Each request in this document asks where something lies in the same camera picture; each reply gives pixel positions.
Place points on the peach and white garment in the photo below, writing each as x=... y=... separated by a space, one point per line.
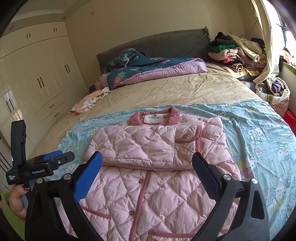
x=89 y=100

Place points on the pile of clothes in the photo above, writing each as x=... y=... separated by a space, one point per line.
x=233 y=53

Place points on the pink cloth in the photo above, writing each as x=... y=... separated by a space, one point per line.
x=101 y=82

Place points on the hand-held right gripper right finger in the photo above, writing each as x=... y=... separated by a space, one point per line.
x=205 y=173

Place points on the fabric basket of clothes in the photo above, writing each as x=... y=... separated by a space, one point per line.
x=275 y=92

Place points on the dark floral duvet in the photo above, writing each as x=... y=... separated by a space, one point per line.
x=138 y=69

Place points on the window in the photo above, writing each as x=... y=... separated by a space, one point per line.
x=289 y=23

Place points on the red box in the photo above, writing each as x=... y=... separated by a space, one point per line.
x=290 y=120

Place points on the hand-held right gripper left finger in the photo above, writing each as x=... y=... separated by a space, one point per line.
x=89 y=176

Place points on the green windowsill cushion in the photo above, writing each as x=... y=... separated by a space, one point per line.
x=289 y=68

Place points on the bed with beige sheet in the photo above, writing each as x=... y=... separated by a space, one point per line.
x=173 y=90

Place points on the cream wardrobe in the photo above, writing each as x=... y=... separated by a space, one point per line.
x=41 y=81

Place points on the person's left hand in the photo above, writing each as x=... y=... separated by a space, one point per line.
x=16 y=200

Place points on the cream curtain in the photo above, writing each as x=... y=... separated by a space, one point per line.
x=270 y=46

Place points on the grey padded headboard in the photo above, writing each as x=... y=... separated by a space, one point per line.
x=161 y=46

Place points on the blue cartoon printed sheet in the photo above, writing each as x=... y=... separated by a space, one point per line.
x=254 y=129

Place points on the pink quilted jacket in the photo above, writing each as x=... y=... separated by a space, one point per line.
x=150 y=185

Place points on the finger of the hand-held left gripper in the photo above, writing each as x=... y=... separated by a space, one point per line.
x=64 y=160
x=52 y=155

